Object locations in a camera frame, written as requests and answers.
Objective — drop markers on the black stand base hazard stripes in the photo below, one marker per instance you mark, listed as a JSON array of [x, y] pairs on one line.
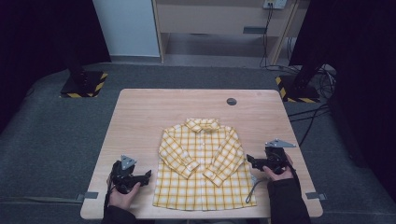
[[84, 84], [300, 90]]

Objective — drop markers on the yellow plaid shirt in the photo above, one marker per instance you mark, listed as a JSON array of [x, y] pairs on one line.
[[202, 165]]

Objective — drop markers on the white panel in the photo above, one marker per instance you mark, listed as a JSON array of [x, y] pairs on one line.
[[127, 28]]

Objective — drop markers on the person's right hand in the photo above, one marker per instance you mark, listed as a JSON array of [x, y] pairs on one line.
[[280, 175]]

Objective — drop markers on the person's left hand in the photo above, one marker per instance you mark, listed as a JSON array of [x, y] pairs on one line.
[[124, 199]]

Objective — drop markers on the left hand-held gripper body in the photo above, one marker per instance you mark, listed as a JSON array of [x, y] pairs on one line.
[[124, 177]]

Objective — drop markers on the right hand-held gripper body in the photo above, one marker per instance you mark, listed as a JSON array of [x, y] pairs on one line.
[[275, 157]]

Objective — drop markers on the black curtain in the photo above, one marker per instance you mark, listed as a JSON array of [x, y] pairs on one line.
[[361, 77], [37, 46]]

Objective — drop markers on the grey tape piece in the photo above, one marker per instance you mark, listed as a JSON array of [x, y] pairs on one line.
[[315, 196], [88, 195]]

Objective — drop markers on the light wooden shelf unit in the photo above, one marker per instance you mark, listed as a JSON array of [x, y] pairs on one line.
[[218, 21]]

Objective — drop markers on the white power strip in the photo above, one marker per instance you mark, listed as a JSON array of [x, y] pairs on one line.
[[275, 3]]

